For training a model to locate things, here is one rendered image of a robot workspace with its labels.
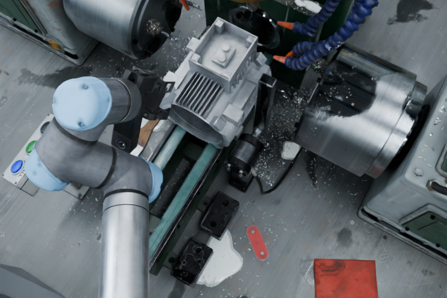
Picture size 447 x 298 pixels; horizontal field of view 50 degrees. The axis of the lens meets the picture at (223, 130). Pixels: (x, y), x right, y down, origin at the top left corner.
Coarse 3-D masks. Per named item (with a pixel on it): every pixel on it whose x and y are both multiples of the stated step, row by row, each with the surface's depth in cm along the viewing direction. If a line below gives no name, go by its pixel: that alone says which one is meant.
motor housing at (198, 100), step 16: (192, 80) 103; (208, 80) 101; (240, 80) 105; (176, 96) 103; (192, 96) 100; (208, 96) 101; (224, 96) 103; (240, 96) 104; (256, 96) 109; (176, 112) 113; (192, 112) 100; (208, 112) 100; (192, 128) 115; (208, 128) 115; (224, 128) 103; (224, 144) 109
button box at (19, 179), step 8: (48, 120) 104; (40, 128) 104; (32, 136) 104; (40, 136) 102; (24, 152) 102; (16, 160) 101; (24, 160) 100; (8, 168) 101; (8, 176) 99; (16, 176) 98; (24, 176) 97; (16, 184) 97; (24, 184) 98; (32, 184) 99; (32, 192) 99
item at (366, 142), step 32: (320, 64) 106; (352, 64) 96; (384, 64) 98; (288, 96) 104; (320, 96) 95; (352, 96) 94; (384, 96) 93; (416, 96) 95; (320, 128) 97; (352, 128) 94; (384, 128) 92; (352, 160) 98; (384, 160) 96
